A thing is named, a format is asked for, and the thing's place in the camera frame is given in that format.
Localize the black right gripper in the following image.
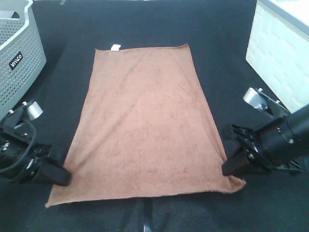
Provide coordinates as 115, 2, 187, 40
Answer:
222, 123, 302, 176

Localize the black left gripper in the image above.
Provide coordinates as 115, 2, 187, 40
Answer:
0, 140, 71, 186

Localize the brown microfibre towel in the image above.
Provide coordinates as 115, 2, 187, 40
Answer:
45, 44, 246, 207

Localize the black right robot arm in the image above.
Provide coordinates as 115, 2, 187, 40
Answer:
222, 106, 309, 176

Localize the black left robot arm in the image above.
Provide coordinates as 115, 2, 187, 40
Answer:
0, 119, 72, 186

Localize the grey perforated plastic basket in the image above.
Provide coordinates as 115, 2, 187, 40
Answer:
0, 0, 46, 118

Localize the pale blue woven-pattern bin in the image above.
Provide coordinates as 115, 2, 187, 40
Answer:
246, 0, 309, 113

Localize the black tablecloth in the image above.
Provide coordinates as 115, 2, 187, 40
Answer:
0, 0, 309, 232

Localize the white towel care label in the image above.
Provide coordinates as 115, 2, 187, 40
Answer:
111, 44, 121, 52

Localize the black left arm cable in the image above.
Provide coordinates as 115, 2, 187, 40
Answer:
0, 120, 37, 174

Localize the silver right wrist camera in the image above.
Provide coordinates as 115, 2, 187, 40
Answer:
243, 87, 290, 118

